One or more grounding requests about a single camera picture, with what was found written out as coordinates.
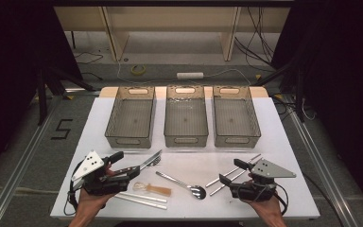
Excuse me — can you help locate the white power strip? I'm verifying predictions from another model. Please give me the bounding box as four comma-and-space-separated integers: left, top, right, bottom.
176, 72, 205, 80

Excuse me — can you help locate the yellow tape roll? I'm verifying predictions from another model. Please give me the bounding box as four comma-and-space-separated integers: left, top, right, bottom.
130, 64, 147, 77

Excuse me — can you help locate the white power cable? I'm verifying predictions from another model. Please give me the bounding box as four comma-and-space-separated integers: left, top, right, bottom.
116, 60, 253, 86

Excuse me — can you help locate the black curtain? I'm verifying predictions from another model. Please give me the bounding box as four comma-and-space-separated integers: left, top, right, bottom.
0, 0, 84, 187
270, 0, 363, 218

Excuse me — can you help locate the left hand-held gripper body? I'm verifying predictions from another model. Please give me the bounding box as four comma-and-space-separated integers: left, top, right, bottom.
71, 150, 130, 196

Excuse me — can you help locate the aluminium floor rail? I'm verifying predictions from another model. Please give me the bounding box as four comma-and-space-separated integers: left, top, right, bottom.
285, 103, 360, 227
0, 94, 64, 227

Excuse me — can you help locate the white chopstick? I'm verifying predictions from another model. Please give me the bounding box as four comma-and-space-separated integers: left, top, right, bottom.
119, 191, 168, 203
112, 195, 168, 211

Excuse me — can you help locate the black floor cable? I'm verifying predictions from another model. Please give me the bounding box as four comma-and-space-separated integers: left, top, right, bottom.
74, 51, 104, 65

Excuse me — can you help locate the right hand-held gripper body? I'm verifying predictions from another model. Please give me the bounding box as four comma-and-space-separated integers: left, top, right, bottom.
229, 158, 297, 202

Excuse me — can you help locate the bundle of black cables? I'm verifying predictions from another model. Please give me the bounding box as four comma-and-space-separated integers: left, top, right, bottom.
234, 7, 277, 69

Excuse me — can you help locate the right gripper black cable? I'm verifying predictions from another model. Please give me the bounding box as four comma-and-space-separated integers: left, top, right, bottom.
237, 182, 289, 217

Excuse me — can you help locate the person's left hand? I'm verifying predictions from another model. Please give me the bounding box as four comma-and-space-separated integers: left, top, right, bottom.
75, 188, 116, 219

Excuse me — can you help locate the person's right hand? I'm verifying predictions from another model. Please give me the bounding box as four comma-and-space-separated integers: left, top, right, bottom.
245, 191, 285, 221

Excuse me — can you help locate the clear grey plastic bin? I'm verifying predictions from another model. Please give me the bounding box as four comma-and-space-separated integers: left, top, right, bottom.
104, 86, 157, 149
212, 85, 262, 148
164, 85, 210, 148

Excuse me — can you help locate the wooden handled table knife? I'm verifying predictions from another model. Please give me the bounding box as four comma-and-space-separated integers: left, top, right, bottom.
112, 149, 164, 178

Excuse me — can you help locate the metal spoon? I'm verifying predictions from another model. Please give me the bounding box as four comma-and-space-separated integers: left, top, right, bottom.
155, 170, 207, 201

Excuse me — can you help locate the wooden shelf unit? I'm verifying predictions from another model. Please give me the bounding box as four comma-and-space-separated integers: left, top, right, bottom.
54, 6, 291, 62

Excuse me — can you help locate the white board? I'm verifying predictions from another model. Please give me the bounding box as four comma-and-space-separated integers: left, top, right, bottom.
50, 96, 320, 220

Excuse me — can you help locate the wooden handled fork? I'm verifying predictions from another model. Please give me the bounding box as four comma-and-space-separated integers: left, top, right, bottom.
145, 155, 163, 168

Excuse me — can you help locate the black metal stand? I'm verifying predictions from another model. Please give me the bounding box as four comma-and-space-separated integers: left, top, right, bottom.
36, 67, 97, 127
251, 60, 306, 122

